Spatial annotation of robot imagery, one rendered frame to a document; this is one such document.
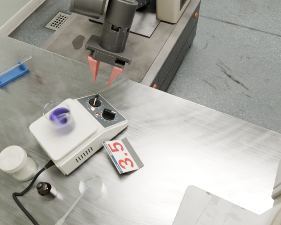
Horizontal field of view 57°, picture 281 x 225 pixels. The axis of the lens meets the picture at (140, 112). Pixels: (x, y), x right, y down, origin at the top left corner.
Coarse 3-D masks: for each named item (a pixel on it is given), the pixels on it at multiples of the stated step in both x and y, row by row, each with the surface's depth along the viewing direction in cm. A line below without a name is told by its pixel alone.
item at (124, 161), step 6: (108, 144) 62; (114, 144) 63; (120, 144) 64; (114, 150) 61; (120, 150) 62; (114, 156) 60; (120, 156) 61; (126, 156) 62; (120, 162) 59; (126, 162) 60; (132, 162) 61; (126, 168) 59; (132, 168) 60
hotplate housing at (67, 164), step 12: (84, 108) 64; (96, 120) 62; (96, 132) 59; (108, 132) 62; (84, 144) 58; (96, 144) 61; (72, 156) 57; (84, 156) 61; (60, 168) 57; (72, 168) 60
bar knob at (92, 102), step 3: (96, 96) 66; (90, 99) 67; (93, 99) 67; (96, 99) 65; (90, 102) 66; (93, 102) 65; (96, 102) 65; (99, 102) 67; (93, 105) 65; (96, 105) 65; (99, 105) 66
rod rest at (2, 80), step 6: (18, 60) 78; (18, 66) 81; (24, 66) 80; (12, 72) 79; (18, 72) 79; (24, 72) 79; (0, 78) 78; (6, 78) 78; (12, 78) 78; (0, 84) 77
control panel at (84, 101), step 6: (90, 96) 68; (84, 102) 65; (102, 102) 68; (90, 108) 64; (96, 108) 65; (102, 108) 66; (108, 108) 67; (114, 108) 67; (96, 114) 63; (120, 114) 66; (102, 120) 62; (114, 120) 64; (120, 120) 64; (108, 126) 61
